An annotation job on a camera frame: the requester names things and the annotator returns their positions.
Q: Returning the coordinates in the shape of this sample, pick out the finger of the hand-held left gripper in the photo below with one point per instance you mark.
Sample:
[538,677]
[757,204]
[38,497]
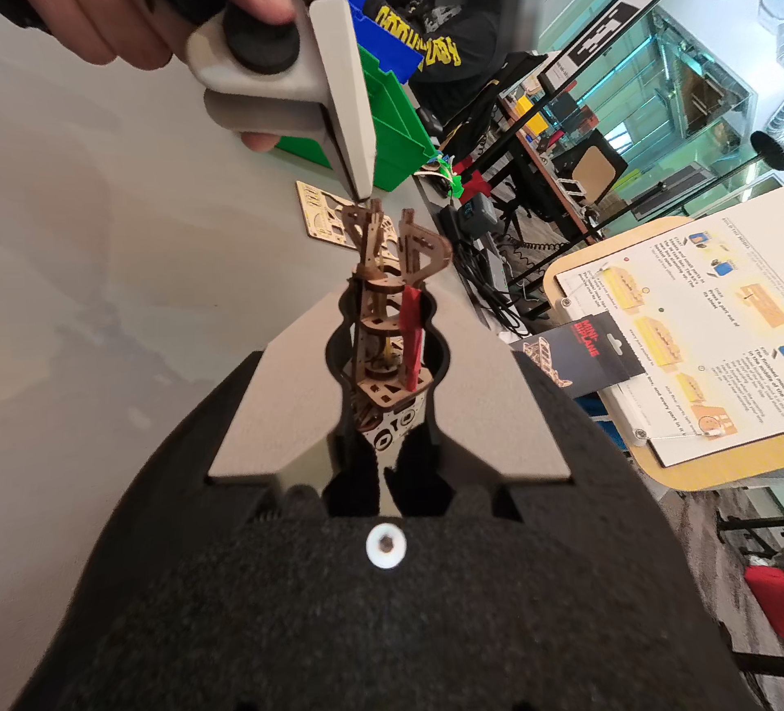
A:
[346,92]

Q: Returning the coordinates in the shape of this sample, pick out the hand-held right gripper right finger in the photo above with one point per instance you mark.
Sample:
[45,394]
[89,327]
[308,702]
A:
[496,417]

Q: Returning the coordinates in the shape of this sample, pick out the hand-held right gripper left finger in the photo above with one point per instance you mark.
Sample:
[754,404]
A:
[275,411]

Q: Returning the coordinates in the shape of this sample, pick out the wooden model plane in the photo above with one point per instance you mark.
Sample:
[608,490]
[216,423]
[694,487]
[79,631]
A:
[373,288]

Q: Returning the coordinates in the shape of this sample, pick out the wooden parts sheet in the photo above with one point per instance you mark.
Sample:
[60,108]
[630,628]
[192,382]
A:
[318,215]

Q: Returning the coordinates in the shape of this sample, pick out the green plastic bin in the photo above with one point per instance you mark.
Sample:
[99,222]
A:
[392,135]

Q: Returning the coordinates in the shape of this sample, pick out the blue plastic bin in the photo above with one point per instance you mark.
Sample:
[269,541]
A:
[386,43]

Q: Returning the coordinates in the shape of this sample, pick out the black package card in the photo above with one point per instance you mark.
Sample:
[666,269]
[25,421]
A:
[582,355]

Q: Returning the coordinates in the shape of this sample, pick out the small black blue device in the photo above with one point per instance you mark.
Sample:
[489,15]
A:
[479,215]

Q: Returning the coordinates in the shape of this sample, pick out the instruction sheet board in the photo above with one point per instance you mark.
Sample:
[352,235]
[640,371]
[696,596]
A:
[686,325]

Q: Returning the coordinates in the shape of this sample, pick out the chair with tan seat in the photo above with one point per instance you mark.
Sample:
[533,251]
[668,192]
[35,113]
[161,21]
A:
[594,169]

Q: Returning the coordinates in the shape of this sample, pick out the tall black framed sign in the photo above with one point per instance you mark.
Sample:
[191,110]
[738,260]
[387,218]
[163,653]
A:
[612,25]

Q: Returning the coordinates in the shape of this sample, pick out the red padded object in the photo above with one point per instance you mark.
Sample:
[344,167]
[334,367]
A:
[769,601]

